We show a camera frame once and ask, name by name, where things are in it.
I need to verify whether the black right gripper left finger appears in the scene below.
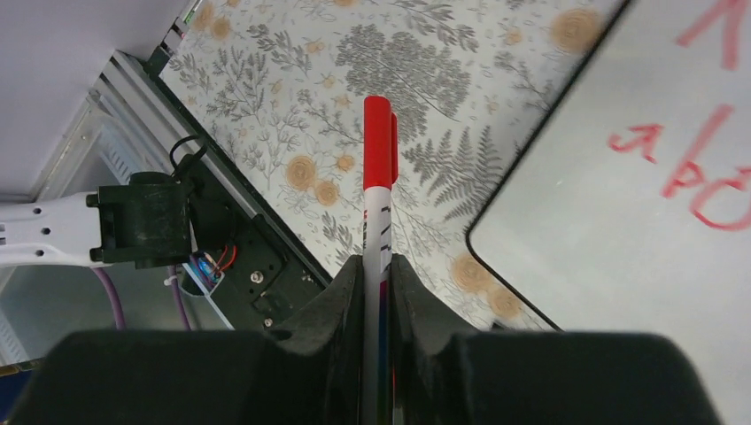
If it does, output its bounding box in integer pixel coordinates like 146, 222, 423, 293
267, 255, 364, 424

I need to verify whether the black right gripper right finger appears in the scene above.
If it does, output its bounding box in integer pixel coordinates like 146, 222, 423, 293
390, 255, 476, 424

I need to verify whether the red whiteboard marker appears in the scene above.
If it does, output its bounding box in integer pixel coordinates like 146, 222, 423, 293
360, 186, 391, 424

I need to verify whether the red marker cap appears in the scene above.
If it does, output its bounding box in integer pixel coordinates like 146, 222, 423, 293
363, 96, 399, 189

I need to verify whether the white black-framed whiteboard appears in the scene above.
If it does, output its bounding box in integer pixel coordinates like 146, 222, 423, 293
467, 1, 750, 424

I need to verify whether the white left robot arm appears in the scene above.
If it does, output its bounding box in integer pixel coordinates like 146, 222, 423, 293
1, 172, 193, 269

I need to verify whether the floral table mat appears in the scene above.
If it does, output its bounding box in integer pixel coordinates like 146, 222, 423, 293
159, 1, 617, 329

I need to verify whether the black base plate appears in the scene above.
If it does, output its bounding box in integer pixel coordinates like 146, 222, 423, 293
143, 47, 332, 329

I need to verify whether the white cable duct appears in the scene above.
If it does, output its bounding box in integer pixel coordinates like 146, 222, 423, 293
180, 263, 235, 330

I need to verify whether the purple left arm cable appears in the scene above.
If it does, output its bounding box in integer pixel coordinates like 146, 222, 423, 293
90, 267, 195, 333

